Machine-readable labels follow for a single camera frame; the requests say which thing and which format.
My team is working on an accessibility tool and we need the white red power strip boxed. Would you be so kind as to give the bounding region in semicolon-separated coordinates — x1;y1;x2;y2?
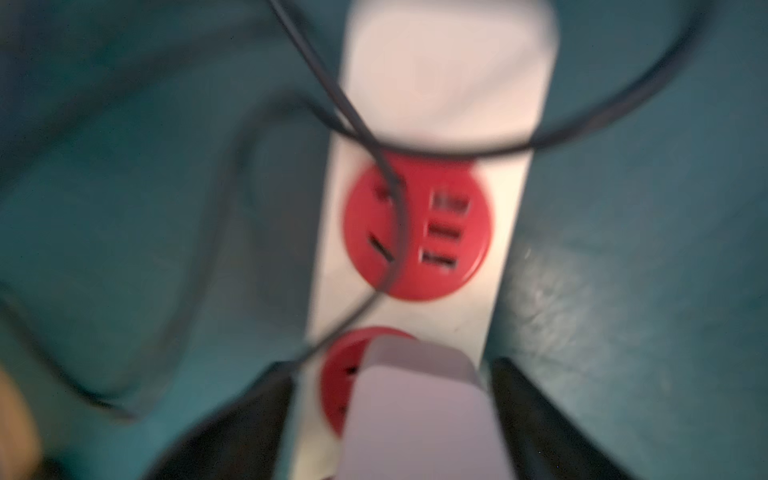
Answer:
291;1;558;479

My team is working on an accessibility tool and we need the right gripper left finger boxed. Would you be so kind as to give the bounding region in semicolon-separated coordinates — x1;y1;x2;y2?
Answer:
144;362;295;479

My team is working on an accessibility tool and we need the thin black fan cable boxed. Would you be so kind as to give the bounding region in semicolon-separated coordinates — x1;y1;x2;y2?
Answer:
0;0;715;421

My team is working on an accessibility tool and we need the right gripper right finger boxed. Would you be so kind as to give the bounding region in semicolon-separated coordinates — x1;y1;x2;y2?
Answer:
490;358;631;479

